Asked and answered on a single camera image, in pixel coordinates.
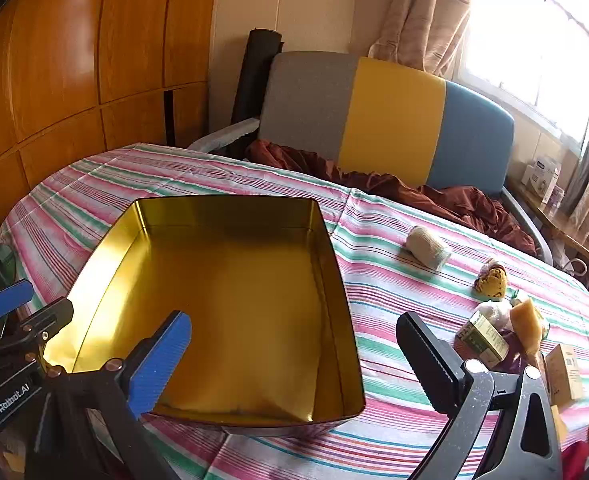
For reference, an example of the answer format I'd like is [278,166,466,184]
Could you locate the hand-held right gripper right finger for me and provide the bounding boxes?
[396,311,564,480]

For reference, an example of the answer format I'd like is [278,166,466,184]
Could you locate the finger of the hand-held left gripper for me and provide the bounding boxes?
[3,297,75,361]
[0,279,34,322]

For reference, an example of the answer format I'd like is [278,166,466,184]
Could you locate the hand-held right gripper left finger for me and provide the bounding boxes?
[24,310,193,480]

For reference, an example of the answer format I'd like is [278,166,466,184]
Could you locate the green white small box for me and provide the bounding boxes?
[454,311,510,368]

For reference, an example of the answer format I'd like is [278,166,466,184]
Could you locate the purple snack packet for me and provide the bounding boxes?
[494,330,532,373]

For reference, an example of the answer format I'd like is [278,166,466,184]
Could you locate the yellow snack packet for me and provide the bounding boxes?
[474,258,509,301]

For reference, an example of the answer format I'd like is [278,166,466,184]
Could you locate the gold metal tin box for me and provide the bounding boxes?
[42,196,366,436]

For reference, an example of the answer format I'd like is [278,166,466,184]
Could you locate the yellow sponge block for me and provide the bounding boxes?
[509,297,546,356]

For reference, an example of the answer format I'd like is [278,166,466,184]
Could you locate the beige cardboard box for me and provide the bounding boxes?
[544,343,585,408]

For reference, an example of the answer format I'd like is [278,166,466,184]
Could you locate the striped pink green tablecloth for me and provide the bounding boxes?
[0,142,589,480]

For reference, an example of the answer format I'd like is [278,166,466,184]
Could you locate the dark red blanket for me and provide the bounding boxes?
[246,139,537,257]

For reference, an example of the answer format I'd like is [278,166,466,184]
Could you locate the wooden side table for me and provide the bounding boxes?
[507,175,589,261]

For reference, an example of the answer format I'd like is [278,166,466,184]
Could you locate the person's red clothing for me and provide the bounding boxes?
[561,440,589,480]

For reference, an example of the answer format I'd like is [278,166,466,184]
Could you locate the white printed carton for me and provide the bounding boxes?
[521,156,561,205]

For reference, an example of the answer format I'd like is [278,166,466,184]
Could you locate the grey yellow blue chair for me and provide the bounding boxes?
[187,51,555,267]

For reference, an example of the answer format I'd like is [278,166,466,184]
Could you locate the black rolled mat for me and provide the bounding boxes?
[232,29,284,126]

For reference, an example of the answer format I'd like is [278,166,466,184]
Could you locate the bright window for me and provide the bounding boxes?
[461,0,589,146]

